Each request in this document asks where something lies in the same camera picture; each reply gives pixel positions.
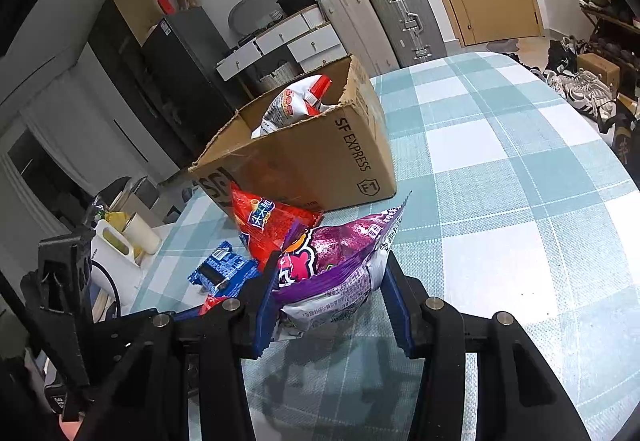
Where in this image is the cream tumbler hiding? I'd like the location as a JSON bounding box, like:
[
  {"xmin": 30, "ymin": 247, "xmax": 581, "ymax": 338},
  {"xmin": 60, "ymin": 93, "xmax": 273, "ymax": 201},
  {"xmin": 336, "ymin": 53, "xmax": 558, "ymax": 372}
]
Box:
[{"xmin": 122, "ymin": 214, "xmax": 161, "ymax": 254}]

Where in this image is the silver suitcase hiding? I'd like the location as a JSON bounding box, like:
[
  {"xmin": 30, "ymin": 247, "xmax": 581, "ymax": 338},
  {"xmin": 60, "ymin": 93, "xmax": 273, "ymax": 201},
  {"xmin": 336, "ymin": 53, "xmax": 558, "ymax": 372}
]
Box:
[{"xmin": 366, "ymin": 0, "xmax": 447, "ymax": 68}]

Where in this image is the brown shoe box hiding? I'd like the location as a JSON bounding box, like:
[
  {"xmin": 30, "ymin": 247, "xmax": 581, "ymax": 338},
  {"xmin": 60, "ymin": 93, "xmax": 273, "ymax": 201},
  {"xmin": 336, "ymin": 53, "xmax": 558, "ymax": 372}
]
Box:
[{"xmin": 576, "ymin": 52, "xmax": 621, "ymax": 89}]

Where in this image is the red cartoon snack bag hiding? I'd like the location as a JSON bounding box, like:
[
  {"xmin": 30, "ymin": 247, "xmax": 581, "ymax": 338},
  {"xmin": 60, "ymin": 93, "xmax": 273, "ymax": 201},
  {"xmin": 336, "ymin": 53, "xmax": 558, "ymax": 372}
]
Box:
[{"xmin": 230, "ymin": 182, "xmax": 325, "ymax": 272}]

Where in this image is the purple snack bag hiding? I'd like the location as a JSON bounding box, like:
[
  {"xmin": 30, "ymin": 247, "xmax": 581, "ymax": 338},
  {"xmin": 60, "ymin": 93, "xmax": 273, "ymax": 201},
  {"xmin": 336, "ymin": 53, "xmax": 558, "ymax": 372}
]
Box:
[{"xmin": 272, "ymin": 201, "xmax": 408, "ymax": 342}]

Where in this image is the white drawer desk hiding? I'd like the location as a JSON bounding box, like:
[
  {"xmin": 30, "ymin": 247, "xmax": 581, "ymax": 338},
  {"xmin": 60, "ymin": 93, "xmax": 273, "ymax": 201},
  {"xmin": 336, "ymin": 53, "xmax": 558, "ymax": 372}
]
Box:
[{"xmin": 216, "ymin": 14, "xmax": 348, "ymax": 82}]

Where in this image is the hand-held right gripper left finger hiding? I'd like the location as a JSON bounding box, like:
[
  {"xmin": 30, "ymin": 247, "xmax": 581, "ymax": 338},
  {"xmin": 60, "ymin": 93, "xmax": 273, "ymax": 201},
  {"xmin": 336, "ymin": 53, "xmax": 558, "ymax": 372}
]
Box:
[{"xmin": 92, "ymin": 250, "xmax": 282, "ymax": 441}]

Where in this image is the grey arched board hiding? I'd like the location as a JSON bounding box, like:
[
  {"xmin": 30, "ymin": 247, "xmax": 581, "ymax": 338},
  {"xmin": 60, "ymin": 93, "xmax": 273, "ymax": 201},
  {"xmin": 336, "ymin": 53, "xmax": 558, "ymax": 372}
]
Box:
[{"xmin": 229, "ymin": 0, "xmax": 286, "ymax": 44}]

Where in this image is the white red-edged snack packet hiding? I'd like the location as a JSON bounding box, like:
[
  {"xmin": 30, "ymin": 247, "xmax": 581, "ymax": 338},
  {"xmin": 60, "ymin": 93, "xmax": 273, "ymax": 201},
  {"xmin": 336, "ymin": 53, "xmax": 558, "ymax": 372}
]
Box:
[{"xmin": 251, "ymin": 74, "xmax": 333, "ymax": 138}]

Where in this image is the blue cookie packet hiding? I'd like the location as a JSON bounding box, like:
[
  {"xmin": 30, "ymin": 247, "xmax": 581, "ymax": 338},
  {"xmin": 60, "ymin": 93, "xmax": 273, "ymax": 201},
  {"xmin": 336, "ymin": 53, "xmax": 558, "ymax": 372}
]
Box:
[{"xmin": 187, "ymin": 241, "xmax": 261, "ymax": 297}]

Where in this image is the scattered shoes pile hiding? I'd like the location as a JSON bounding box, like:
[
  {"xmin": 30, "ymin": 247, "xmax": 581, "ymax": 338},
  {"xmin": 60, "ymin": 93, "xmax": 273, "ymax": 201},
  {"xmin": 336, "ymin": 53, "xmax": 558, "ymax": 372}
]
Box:
[{"xmin": 502, "ymin": 36, "xmax": 618, "ymax": 122}]

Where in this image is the small red snack packet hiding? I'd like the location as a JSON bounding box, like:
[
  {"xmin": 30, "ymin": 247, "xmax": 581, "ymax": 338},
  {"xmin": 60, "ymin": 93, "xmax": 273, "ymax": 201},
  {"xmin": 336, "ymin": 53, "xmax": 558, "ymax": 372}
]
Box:
[{"xmin": 200, "ymin": 296, "xmax": 229, "ymax": 317}]

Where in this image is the black wardrobe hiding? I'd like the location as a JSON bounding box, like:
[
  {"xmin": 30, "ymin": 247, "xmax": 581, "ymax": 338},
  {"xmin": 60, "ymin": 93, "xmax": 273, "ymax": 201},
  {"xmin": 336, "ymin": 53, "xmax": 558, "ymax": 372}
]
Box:
[{"xmin": 87, "ymin": 0, "xmax": 166, "ymax": 162}]

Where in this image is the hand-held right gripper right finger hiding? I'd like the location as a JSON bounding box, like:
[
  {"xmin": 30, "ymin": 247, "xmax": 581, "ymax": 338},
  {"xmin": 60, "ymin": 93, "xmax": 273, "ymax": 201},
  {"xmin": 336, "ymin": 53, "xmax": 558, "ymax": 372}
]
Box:
[{"xmin": 381, "ymin": 252, "xmax": 593, "ymax": 441}]

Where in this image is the teal checked tablecloth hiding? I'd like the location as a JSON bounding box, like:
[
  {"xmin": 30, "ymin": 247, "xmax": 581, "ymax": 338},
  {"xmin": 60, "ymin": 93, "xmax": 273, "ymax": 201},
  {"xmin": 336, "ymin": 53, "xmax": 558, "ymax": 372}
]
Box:
[{"xmin": 130, "ymin": 51, "xmax": 640, "ymax": 441}]

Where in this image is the flat cardboard carton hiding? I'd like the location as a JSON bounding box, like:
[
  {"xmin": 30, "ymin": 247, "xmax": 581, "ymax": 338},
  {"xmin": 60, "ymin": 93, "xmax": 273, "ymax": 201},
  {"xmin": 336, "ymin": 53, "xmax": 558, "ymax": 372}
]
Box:
[{"xmin": 109, "ymin": 0, "xmax": 163, "ymax": 47}]

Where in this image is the white grey laundry basket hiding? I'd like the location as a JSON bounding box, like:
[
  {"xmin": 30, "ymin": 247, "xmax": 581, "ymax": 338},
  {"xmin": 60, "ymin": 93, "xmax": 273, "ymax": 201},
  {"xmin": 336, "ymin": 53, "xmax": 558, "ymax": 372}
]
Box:
[{"xmin": 255, "ymin": 64, "xmax": 301, "ymax": 92}]

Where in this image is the black gold printed bag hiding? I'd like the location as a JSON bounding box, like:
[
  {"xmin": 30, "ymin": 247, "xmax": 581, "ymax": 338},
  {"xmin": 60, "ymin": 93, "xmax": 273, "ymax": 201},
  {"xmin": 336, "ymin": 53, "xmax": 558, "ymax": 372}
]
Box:
[{"xmin": 597, "ymin": 94, "xmax": 640, "ymax": 162}]

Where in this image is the beige suitcase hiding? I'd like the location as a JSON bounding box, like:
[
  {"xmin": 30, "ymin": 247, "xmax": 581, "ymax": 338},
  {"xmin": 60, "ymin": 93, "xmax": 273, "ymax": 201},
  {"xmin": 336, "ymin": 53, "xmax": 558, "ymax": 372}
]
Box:
[{"xmin": 320, "ymin": 0, "xmax": 401, "ymax": 74}]

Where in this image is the wooden shoe rack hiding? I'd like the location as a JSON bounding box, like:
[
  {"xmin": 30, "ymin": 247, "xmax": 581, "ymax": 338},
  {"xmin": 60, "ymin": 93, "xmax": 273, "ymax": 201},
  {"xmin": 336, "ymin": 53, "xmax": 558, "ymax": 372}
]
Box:
[{"xmin": 570, "ymin": 0, "xmax": 640, "ymax": 67}]

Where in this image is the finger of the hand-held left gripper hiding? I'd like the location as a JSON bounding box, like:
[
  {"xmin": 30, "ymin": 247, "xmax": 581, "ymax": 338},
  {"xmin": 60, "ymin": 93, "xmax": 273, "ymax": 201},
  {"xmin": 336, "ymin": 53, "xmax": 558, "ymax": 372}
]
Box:
[{"xmin": 37, "ymin": 226, "xmax": 97, "ymax": 314}]

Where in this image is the white grey appliance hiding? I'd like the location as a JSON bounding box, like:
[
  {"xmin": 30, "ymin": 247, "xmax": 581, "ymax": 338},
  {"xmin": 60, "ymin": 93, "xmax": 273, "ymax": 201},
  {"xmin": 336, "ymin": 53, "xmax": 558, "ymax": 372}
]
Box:
[{"xmin": 90, "ymin": 220, "xmax": 166, "ymax": 322}]

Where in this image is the cardboard box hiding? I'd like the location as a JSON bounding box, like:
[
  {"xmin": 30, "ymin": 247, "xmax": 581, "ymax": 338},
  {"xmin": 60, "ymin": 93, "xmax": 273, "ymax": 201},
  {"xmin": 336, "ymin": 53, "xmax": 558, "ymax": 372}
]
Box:
[{"xmin": 187, "ymin": 54, "xmax": 398, "ymax": 217}]

